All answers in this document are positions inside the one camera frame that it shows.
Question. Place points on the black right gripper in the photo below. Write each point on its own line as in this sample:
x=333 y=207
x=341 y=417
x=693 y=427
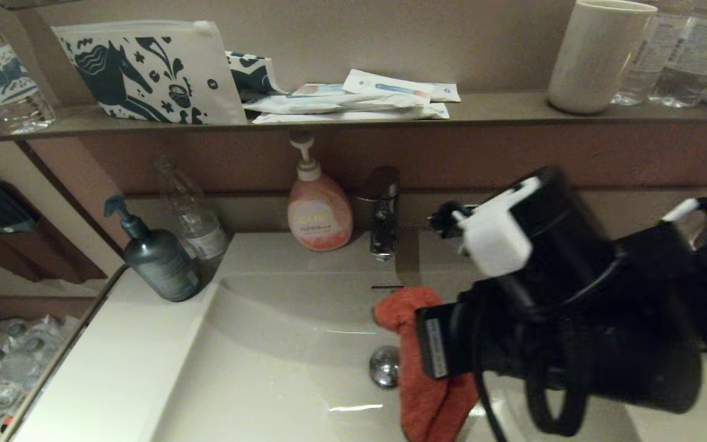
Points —
x=501 y=344

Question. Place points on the orange fluffy cloth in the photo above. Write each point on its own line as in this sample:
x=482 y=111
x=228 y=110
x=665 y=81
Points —
x=433 y=399

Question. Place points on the chrome faucet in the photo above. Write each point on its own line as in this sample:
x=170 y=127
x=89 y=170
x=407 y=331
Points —
x=384 y=221

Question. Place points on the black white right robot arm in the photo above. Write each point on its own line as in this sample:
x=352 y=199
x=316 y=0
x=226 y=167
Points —
x=654 y=307

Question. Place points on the white sink basin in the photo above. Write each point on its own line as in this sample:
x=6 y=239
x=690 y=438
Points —
x=267 y=368

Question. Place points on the chrome drain plug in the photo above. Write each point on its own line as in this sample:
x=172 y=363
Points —
x=383 y=367

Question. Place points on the pink soap pump bottle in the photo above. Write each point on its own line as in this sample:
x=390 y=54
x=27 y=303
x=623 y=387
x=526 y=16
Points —
x=320 y=209

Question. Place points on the white toothbrush packet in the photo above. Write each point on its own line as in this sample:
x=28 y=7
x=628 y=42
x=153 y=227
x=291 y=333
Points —
x=384 y=85

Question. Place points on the beige ceramic cup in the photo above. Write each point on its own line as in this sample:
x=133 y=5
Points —
x=596 y=55

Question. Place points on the long white plastic packet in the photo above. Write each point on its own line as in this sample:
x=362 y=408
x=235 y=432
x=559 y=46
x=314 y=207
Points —
x=304 y=105

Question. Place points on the clear water bottle white label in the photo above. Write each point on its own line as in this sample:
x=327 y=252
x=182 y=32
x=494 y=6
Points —
x=691 y=61
x=641 y=67

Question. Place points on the white packet orange blue print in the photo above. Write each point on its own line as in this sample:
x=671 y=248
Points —
x=316 y=90

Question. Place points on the empty clear plastic bottle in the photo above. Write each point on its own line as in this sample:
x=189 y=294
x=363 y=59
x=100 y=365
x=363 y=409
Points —
x=197 y=221

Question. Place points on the dark green pump bottle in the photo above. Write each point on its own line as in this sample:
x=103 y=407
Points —
x=163 y=264

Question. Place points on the small folded blue print pouch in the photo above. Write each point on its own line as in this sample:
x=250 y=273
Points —
x=252 y=75

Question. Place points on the white pouch blue horse print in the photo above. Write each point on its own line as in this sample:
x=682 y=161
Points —
x=206 y=61

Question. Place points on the bag of clear plastic bottles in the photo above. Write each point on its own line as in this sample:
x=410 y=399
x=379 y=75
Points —
x=16 y=362

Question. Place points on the water bottle blue horse label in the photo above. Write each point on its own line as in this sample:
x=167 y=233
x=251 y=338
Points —
x=0 y=77

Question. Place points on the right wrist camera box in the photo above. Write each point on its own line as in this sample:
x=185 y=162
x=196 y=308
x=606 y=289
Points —
x=494 y=239

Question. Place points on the brown wall shelf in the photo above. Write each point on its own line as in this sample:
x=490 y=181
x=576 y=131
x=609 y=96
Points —
x=501 y=107

